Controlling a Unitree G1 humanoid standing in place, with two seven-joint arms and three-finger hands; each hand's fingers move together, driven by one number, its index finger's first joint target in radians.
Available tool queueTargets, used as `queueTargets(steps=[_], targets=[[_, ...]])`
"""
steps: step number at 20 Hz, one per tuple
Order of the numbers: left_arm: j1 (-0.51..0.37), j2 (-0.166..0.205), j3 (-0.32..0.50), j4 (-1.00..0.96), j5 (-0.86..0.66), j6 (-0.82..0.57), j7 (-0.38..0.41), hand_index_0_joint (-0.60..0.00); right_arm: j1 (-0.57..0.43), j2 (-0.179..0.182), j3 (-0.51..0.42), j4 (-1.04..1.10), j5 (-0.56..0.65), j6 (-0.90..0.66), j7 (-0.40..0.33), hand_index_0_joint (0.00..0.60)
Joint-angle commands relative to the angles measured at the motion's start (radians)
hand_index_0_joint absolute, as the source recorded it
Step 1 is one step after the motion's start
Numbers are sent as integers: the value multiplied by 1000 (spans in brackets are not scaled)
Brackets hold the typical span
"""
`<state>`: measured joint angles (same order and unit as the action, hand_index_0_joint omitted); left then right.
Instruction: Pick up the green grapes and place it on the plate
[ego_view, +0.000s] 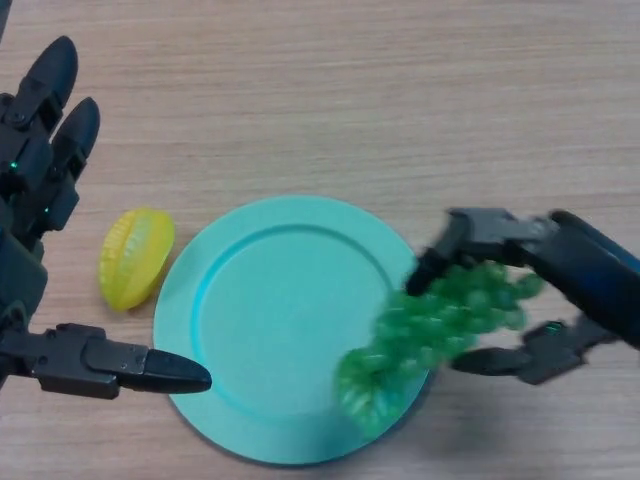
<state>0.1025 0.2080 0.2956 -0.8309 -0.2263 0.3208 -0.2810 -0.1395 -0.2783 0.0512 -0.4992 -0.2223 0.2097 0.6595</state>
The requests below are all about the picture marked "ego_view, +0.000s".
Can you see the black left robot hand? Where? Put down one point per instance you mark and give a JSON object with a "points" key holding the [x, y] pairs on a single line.
{"points": [[30, 170]]}

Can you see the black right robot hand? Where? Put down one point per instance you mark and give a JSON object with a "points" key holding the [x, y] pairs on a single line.
{"points": [[575, 265]]}

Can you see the green grapes bunch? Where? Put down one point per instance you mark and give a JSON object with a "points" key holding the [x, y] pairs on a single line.
{"points": [[435, 320]]}

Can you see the green round plate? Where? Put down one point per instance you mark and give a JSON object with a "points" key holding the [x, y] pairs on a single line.
{"points": [[270, 320]]}

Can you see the yellow starfruit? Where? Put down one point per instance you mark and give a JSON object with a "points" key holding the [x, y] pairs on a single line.
{"points": [[132, 267]]}

